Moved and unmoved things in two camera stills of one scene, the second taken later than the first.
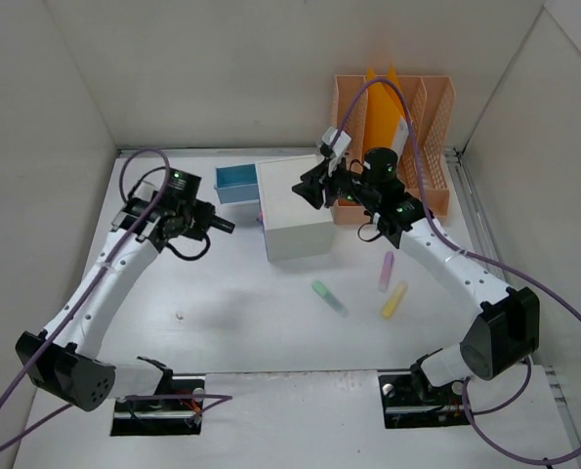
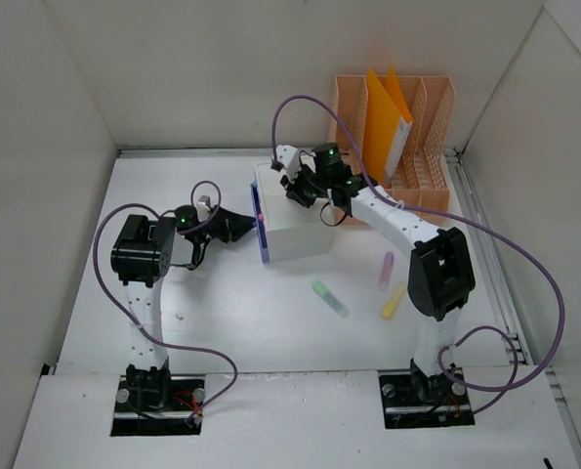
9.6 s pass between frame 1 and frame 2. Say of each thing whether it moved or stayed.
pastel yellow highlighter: stayed
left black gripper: moved
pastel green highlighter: stayed
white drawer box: stayed
